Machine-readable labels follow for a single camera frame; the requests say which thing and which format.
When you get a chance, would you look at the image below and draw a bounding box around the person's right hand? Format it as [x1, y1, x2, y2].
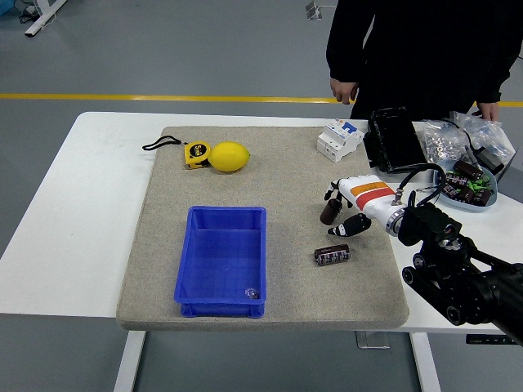
[329, 78, 360, 105]

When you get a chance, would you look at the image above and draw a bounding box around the white and black robot right hand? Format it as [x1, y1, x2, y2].
[324, 174, 404, 238]

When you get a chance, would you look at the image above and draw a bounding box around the person's left hand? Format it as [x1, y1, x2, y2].
[472, 101, 500, 122]

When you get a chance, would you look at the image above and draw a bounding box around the blue plastic box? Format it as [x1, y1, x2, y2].
[174, 205, 268, 319]

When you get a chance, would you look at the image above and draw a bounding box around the clear bag of blue parts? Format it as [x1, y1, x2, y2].
[449, 110, 515, 164]

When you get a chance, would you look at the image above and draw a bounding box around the white circuit breaker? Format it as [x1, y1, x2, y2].
[316, 118, 365, 164]

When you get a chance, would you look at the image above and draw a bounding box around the black power adapter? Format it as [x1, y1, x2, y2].
[476, 146, 506, 176]

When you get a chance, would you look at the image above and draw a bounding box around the clear bag of washers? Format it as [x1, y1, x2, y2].
[418, 118, 471, 172]

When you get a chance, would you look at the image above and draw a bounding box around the black wrapped device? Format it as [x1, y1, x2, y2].
[362, 107, 429, 175]

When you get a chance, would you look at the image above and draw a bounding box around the person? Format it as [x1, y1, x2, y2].
[325, 0, 523, 122]

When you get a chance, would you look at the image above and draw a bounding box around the white floor plug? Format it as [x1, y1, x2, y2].
[305, 0, 344, 20]

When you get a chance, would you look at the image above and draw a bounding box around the light blue bowl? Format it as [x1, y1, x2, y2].
[432, 158, 499, 213]

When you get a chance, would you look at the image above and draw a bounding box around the grey-brown mat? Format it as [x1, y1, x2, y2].
[115, 125, 410, 332]

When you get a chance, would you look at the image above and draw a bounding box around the yellow lemon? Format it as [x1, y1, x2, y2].
[208, 140, 251, 173]

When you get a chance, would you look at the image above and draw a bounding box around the yellow tape measure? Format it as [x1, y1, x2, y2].
[141, 137, 213, 170]

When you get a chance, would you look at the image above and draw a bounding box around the white table leg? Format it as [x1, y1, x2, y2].
[409, 332, 442, 392]
[113, 330, 147, 392]

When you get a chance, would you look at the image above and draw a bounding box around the black table control panel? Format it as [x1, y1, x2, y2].
[466, 334, 512, 345]

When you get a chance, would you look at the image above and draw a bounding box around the metal table bracket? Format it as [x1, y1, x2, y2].
[354, 331, 391, 350]

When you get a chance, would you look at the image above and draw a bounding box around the white floor frame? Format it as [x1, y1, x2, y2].
[23, 0, 69, 38]

